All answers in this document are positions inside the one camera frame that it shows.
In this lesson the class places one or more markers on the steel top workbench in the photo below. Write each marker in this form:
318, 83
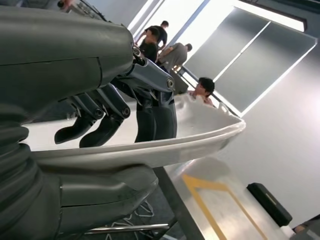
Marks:
225, 212

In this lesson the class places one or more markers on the black hard carry case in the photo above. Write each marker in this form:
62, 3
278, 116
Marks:
269, 205

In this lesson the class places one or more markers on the person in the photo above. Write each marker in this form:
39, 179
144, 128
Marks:
206, 86
175, 54
149, 49
162, 34

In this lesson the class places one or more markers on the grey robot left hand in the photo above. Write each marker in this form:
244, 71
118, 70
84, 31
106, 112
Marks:
62, 49

